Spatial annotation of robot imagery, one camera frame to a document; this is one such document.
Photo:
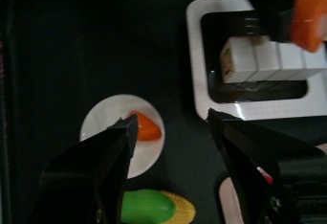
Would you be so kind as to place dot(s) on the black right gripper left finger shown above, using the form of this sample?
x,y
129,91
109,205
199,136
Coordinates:
x,y
89,170

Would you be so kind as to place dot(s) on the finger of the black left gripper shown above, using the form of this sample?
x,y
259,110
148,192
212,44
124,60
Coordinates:
x,y
283,25

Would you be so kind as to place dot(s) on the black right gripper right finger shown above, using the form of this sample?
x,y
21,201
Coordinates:
x,y
255,151

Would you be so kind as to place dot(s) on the orange toy carrot top piece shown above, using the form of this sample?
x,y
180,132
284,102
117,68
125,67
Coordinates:
x,y
306,20

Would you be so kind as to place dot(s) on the orange toy carrot tip piece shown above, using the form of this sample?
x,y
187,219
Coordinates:
x,y
148,129

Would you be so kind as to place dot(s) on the white sliced toy loaf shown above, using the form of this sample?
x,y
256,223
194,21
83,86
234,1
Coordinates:
x,y
263,62

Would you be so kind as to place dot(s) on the small white plate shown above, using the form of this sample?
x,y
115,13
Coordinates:
x,y
105,116

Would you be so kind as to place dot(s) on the toy corn with green husk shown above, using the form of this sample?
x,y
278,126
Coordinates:
x,y
148,207

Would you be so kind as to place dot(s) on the white frame rack black inside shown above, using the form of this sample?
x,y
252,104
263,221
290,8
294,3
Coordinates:
x,y
195,58

